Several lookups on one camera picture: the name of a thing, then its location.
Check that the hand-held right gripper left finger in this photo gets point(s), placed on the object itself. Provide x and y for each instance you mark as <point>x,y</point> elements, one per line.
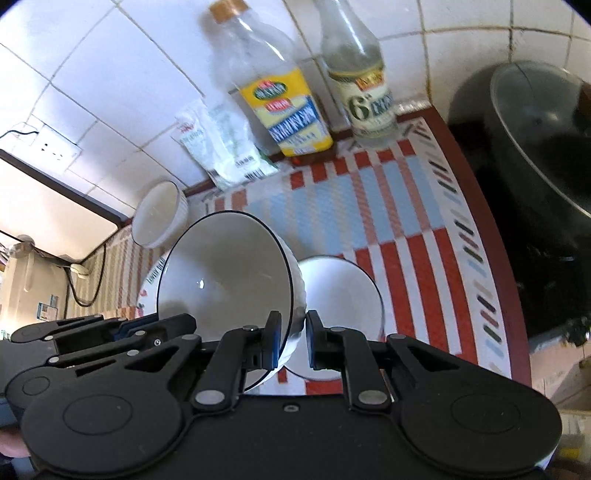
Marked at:
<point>274,341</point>

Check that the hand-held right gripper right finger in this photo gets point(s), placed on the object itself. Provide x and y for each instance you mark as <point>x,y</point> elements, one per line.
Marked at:
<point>314,341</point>

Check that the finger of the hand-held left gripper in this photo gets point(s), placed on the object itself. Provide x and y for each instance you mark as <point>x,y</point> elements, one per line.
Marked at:
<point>69,328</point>
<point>138,328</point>

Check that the white oval plate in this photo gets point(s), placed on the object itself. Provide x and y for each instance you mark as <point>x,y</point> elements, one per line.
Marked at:
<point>148,288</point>

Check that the white bowl with dark rim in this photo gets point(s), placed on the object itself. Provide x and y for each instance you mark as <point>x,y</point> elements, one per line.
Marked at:
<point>341,300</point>
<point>221,277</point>

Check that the person's left hand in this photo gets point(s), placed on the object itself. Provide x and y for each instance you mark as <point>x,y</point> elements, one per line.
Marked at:
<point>11,445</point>

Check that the white plug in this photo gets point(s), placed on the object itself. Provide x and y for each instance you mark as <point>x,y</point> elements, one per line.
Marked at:
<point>78,270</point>

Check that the cream appliance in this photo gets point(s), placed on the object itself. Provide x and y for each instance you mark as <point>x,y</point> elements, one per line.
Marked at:
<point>27,286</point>

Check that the beige woven mat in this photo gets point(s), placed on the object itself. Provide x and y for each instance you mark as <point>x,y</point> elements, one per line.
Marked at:
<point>115,263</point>

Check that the small white ribbed bowl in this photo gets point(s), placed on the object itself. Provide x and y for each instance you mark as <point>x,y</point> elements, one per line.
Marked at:
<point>154,217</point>

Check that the red and blue striped mat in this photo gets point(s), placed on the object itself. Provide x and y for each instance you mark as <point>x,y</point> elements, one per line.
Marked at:
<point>415,258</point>

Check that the clear plastic seasoning bag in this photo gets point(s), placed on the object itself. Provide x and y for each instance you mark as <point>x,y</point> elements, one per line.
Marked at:
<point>221,147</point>

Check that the yellow label clear bottle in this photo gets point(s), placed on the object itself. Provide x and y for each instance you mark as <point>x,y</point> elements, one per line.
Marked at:
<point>286,115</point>

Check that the black stove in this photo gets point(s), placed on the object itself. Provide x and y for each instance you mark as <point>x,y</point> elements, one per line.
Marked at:
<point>540,286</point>

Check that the white label clear bottle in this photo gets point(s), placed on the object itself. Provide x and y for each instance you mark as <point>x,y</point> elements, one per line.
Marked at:
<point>364,101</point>

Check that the cardboard box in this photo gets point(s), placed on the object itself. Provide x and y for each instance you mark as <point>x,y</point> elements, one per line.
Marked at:
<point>558,378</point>

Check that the black wok with glass lid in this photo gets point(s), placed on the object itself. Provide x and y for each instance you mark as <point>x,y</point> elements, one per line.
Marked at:
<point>540,129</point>

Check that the white panel with dark frame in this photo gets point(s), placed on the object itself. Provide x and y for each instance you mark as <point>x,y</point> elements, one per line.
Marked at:
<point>46,207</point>

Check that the white wall socket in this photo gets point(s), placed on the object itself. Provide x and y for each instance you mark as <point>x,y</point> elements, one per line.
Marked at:
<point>53,145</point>

